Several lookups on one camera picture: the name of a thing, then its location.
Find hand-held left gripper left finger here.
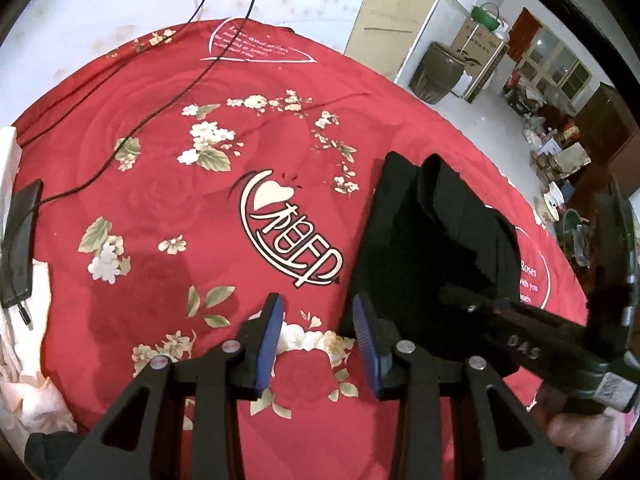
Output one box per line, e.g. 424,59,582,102
59,292,285,480

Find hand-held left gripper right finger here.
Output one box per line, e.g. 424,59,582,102
352,294,573,480

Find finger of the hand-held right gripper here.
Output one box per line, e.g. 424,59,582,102
437,280,516,322

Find black pants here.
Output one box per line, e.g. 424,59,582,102
339,152,523,376

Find person's right hand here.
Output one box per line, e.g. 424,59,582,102
535,385,626,480

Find green chair with clothes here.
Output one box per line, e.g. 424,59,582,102
562,207,596,266

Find red floral blanket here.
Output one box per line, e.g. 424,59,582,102
10,17,591,480

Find white floral pot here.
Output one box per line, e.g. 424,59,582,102
534,182,566,223

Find pile of household clutter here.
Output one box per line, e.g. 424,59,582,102
502,72,591,181

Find dark wooden cabinet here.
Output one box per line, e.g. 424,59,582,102
575,82,640,181

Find brown ceramic jar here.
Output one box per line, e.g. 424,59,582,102
411,41,468,106

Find large cardboard box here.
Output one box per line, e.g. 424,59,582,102
452,17,511,104

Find person's dark clothing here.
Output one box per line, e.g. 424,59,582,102
24,430,86,480

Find pink floral cloth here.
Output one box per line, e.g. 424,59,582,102
0,260,78,461

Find black phone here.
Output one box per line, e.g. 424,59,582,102
0,179,43,308

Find red curtain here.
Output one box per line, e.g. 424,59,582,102
507,7,543,68

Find green basket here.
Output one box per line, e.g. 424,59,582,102
470,2,502,31

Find beige door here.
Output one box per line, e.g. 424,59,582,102
342,0,446,81

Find window with wooden frame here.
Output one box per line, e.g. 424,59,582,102
520,25,593,111

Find black cable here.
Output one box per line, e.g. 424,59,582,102
35,0,266,208
19,0,238,151

